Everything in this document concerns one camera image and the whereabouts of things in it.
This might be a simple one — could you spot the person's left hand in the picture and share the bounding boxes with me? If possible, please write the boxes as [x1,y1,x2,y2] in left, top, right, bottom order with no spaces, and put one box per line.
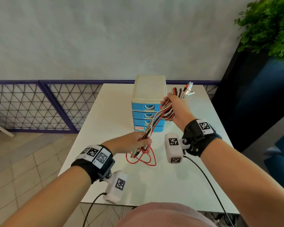
[100,131,153,155]

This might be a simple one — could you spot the person's right hand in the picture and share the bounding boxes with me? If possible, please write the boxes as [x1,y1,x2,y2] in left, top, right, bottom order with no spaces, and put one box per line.
[160,93,196,132]

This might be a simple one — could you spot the white cables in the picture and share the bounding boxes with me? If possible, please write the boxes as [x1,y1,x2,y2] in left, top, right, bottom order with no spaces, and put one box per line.
[132,86,192,156]
[132,82,195,156]

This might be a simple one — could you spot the grey braided cable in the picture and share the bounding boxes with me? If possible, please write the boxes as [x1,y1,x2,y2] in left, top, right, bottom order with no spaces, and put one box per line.
[130,86,195,159]

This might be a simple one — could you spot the blue plastic drawer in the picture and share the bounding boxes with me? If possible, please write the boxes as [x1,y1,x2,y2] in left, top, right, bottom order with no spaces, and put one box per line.
[132,102,162,112]
[132,111,165,120]
[134,125,165,133]
[133,118,166,127]

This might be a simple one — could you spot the red cable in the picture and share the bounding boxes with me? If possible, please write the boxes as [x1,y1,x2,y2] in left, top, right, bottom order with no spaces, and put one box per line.
[126,82,192,166]

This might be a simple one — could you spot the white drawer cabinet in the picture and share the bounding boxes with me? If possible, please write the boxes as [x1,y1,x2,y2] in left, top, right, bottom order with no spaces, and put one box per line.
[131,75,167,133]

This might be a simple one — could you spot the person's left forearm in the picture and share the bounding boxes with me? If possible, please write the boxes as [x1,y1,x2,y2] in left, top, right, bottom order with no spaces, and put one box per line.
[0,165,92,227]

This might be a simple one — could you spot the person's right forearm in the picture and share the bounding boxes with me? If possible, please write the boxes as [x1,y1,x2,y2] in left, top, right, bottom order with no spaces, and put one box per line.
[200,138,284,227]

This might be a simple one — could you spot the person's pink shirt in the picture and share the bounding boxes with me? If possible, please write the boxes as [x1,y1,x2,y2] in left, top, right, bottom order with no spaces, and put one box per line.
[116,202,218,227]

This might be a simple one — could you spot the white table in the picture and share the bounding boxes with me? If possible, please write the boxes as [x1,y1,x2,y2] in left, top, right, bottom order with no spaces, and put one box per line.
[58,83,240,214]

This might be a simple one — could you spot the black planter box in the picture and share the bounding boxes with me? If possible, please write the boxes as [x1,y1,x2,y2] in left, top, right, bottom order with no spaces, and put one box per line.
[210,44,284,153]

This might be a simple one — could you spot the grey sneaker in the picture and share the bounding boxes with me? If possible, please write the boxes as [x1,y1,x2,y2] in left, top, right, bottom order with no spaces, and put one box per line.
[221,214,240,227]
[208,212,224,226]

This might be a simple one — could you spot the green artificial plant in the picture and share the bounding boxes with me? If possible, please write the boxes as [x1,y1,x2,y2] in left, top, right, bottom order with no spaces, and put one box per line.
[234,0,284,65]

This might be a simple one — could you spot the white furniture leg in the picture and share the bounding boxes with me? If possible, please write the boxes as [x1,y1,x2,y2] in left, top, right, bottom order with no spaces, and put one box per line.
[0,119,15,137]

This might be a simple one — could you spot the right black wrist strap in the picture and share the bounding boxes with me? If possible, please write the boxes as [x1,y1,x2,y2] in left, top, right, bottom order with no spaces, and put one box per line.
[181,119,222,158]

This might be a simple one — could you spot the black wrist strap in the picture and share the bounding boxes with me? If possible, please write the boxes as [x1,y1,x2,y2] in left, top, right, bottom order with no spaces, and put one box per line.
[181,119,222,158]
[71,144,116,185]

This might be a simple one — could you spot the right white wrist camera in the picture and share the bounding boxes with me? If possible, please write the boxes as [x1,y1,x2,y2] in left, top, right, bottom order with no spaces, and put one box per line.
[164,133,191,164]

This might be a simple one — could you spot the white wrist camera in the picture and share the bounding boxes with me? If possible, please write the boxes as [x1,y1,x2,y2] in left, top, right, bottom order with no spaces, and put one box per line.
[164,133,191,164]
[103,170,129,204]

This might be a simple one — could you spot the left black wrist strap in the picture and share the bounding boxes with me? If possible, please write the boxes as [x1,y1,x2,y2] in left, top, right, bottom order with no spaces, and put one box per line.
[71,144,116,185]

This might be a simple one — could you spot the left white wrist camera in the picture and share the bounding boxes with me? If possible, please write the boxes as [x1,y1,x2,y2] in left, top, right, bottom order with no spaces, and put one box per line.
[103,170,129,204]

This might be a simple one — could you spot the black camera cable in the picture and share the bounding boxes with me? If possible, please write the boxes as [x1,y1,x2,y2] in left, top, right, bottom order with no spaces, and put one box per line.
[183,155,232,227]
[82,192,107,227]

